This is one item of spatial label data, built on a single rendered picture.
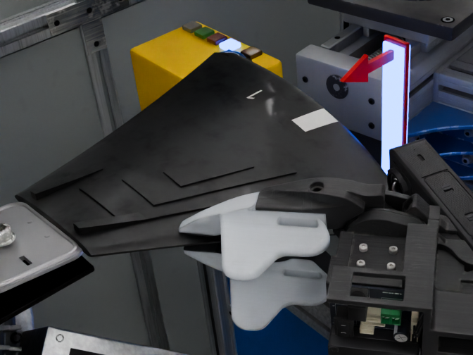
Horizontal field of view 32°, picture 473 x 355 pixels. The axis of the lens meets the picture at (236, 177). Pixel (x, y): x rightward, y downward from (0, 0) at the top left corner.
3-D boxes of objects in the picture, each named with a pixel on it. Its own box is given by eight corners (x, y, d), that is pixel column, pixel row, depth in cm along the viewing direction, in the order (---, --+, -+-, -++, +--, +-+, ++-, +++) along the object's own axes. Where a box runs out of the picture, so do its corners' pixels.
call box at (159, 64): (141, 123, 102) (127, 46, 96) (205, 92, 107) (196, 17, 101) (222, 175, 92) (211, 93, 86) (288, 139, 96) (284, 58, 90)
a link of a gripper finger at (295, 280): (162, 304, 48) (320, 315, 45) (189, 230, 52) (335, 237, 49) (174, 337, 50) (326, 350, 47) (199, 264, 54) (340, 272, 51)
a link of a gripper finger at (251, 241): (150, 253, 45) (320, 275, 43) (180, 179, 49) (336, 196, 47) (158, 289, 47) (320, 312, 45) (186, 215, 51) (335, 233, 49)
